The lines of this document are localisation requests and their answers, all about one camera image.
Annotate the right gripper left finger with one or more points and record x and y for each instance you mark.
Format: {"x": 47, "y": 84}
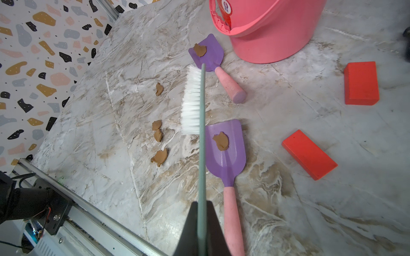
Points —
{"x": 188, "y": 242}

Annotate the pink plastic bucket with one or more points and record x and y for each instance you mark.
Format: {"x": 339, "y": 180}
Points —
{"x": 264, "y": 32}

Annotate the purple trowel pink handle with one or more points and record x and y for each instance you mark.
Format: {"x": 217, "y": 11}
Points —
{"x": 226, "y": 159}
{"x": 211, "y": 53}

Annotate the black case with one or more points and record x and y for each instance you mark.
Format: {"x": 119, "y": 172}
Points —
{"x": 406, "y": 35}

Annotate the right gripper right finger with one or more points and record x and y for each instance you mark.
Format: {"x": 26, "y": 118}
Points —
{"x": 216, "y": 243}

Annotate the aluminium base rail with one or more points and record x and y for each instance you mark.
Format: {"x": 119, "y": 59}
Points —
{"x": 79, "y": 229}

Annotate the purple trowel pink handle back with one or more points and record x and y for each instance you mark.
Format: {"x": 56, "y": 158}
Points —
{"x": 211, "y": 53}

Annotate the red block near bucket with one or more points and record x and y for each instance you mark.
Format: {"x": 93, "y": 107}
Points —
{"x": 361, "y": 84}

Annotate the red block front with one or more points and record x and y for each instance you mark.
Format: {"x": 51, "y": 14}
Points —
{"x": 308, "y": 155}

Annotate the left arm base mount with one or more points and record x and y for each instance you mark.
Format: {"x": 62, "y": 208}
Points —
{"x": 42, "y": 201}

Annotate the purple trowel pink handle front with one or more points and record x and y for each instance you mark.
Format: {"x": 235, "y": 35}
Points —
{"x": 226, "y": 159}

